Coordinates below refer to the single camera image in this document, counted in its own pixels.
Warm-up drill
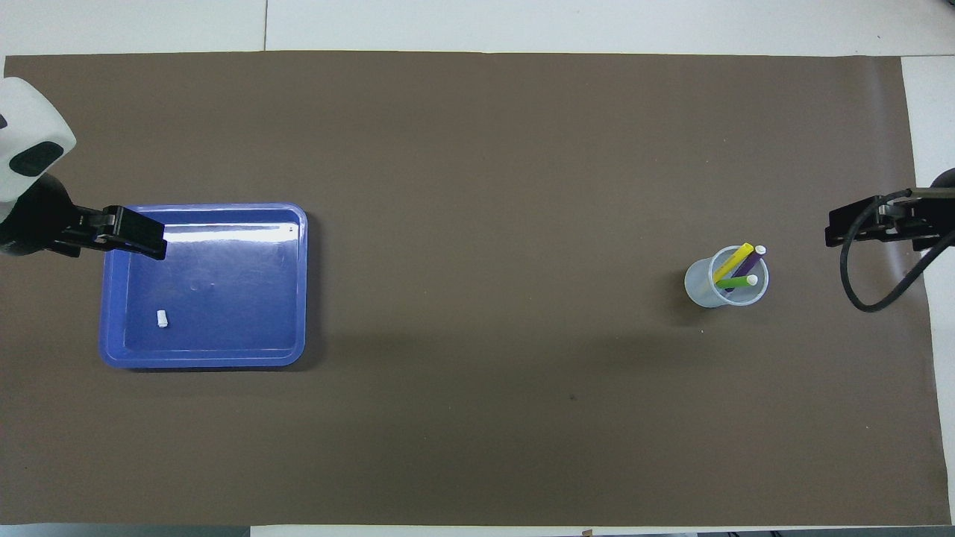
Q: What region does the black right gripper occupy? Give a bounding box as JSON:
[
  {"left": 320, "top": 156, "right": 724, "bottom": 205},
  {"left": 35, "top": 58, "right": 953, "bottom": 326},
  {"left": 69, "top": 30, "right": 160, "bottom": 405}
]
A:
[{"left": 824, "top": 168, "right": 955, "bottom": 253}]

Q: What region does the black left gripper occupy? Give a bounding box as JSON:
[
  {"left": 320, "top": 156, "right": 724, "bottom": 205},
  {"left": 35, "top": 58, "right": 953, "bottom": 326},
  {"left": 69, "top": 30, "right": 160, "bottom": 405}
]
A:
[{"left": 0, "top": 173, "right": 166, "bottom": 260}]

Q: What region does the purple marker pen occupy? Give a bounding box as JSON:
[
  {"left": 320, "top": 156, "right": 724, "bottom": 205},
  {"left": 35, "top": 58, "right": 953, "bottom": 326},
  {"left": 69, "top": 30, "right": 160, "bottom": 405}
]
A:
[{"left": 724, "top": 245, "right": 767, "bottom": 292}]

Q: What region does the yellow marker pen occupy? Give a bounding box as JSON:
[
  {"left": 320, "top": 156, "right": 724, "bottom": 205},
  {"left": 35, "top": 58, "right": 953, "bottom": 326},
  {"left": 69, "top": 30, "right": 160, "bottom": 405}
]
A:
[{"left": 714, "top": 242, "right": 754, "bottom": 284}]

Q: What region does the blue plastic tray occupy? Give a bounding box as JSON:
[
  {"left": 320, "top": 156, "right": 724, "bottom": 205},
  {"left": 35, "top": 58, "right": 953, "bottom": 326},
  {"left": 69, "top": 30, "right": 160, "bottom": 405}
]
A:
[{"left": 99, "top": 203, "right": 309, "bottom": 369}]

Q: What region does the translucent plastic cup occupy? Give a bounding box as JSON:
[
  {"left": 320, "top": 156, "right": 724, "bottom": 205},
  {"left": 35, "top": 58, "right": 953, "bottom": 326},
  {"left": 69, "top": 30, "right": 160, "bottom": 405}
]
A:
[{"left": 684, "top": 245, "right": 770, "bottom": 310}]

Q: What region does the brown table mat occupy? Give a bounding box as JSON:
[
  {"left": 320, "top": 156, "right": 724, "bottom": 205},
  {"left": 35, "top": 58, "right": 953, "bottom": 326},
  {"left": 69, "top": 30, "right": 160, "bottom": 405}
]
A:
[{"left": 0, "top": 51, "right": 952, "bottom": 527}]

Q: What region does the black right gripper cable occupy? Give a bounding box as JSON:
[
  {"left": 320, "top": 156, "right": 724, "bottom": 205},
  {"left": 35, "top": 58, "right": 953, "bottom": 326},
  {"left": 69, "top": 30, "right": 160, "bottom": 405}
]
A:
[{"left": 840, "top": 189, "right": 955, "bottom": 313}]

